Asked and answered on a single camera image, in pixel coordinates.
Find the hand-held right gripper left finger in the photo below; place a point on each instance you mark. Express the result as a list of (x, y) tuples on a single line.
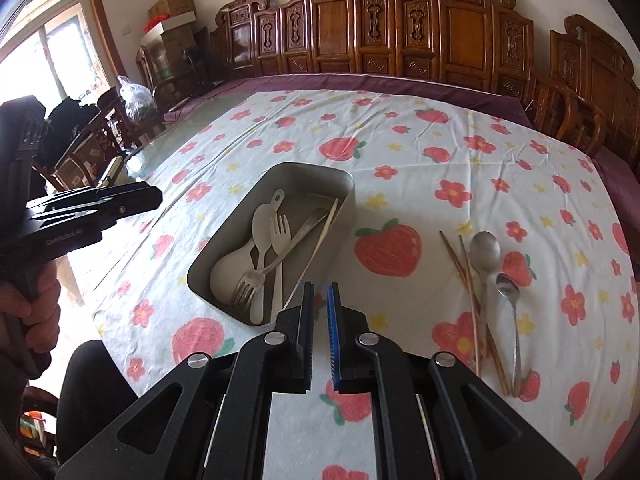
[(307, 320)]

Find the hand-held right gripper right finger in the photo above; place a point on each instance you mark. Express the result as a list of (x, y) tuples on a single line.
[(334, 330)]

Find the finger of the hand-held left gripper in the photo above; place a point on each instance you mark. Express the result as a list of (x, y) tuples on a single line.
[(140, 205), (135, 189)]

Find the metal fork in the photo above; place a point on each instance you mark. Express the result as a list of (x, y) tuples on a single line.
[(250, 284)]

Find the cream plastic fork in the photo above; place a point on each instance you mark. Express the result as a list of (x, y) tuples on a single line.
[(279, 237)]

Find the wooden chopstick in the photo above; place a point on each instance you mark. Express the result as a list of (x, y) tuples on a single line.
[(322, 232), (452, 258), (475, 341)]

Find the cream plastic rice scoop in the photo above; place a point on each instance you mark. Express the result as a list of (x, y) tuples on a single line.
[(230, 275)]

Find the rectangular metal tin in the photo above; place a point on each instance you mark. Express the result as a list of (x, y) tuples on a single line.
[(220, 280)]

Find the cream plastic spoon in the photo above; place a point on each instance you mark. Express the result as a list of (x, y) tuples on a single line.
[(262, 225)]

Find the large metal spoon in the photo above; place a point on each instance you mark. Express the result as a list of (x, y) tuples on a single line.
[(485, 250)]

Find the small metal spoon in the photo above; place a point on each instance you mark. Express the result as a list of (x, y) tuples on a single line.
[(507, 287)]

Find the person's left hand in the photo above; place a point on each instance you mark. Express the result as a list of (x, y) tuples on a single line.
[(45, 310)]

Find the dark wooden chair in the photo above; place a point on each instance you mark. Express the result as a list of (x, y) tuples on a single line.
[(95, 145)]

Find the clear plastic bag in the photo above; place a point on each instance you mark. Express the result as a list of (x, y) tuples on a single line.
[(137, 100)]

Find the black bag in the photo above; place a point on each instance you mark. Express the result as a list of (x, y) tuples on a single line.
[(70, 115)]

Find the white flat box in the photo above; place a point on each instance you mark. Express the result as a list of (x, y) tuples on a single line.
[(167, 27)]

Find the red decoration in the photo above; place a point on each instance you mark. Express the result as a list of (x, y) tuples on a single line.
[(154, 24)]

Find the strawberry flower print tablecloth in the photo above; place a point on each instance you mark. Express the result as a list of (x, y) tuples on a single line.
[(410, 170)]

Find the person's black pants leg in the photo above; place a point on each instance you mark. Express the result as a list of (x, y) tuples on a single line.
[(95, 395)]

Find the brown cardboard box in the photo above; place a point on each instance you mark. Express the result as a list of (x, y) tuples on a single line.
[(172, 4)]

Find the long purple seat cushion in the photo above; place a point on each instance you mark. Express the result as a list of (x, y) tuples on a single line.
[(350, 84)]

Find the carved wooden sofa bench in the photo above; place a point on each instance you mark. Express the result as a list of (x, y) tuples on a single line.
[(380, 20)]

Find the small purple seat cushion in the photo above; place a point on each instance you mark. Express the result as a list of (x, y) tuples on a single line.
[(620, 180)]

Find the carved wooden armchair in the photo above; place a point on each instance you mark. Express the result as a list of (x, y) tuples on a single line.
[(590, 75)]

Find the wooden door frame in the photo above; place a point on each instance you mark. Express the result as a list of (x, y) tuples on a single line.
[(102, 15)]

